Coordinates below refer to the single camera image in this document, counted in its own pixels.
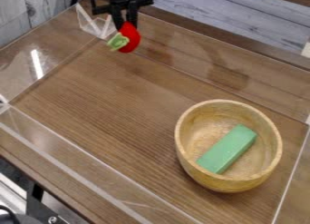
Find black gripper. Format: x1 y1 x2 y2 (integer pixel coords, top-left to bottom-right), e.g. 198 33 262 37
89 0 153 30

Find red plush tomato toy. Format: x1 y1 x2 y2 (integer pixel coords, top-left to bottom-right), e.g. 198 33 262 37
107 22 140 54

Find wooden bowl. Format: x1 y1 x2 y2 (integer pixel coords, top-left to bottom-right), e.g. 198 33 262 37
173 99 283 193

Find green rectangular block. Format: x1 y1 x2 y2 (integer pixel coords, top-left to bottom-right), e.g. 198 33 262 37
196 124 256 174

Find clear acrylic corner bracket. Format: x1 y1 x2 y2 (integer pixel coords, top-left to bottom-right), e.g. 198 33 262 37
75 5 116 40

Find clear acrylic tray wall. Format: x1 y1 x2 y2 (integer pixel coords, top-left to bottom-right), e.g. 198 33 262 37
0 7 310 224

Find black metal table bracket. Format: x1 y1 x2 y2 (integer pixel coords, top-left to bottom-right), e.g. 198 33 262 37
25 183 72 224

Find black cable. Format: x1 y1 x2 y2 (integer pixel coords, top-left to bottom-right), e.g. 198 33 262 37
0 204 20 224

